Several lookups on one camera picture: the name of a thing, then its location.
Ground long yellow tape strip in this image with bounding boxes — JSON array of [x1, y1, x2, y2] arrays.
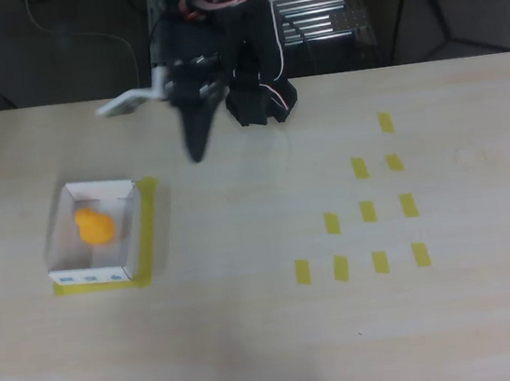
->
[[52, 269, 156, 301], [117, 174, 172, 291]]

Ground white floor cable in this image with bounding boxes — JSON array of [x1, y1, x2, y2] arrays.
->
[[22, 0, 145, 107]]

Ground short yellow tape mark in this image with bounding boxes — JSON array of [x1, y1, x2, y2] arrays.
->
[[410, 241, 434, 270], [370, 248, 392, 277], [351, 155, 371, 182], [377, 111, 396, 136]]

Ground yellow rubber duck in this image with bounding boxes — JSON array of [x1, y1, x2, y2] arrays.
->
[[72, 203, 118, 249]]

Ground white cardboard box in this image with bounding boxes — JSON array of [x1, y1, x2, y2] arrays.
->
[[36, 173, 150, 293]]

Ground white gripper camera mount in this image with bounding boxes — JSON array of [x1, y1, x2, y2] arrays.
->
[[90, 65, 166, 120]]

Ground aluminium profile rack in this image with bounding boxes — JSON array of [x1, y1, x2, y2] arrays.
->
[[141, 0, 383, 95]]

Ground white arm servo cable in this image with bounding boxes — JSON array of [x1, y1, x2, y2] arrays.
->
[[257, 30, 295, 116]]

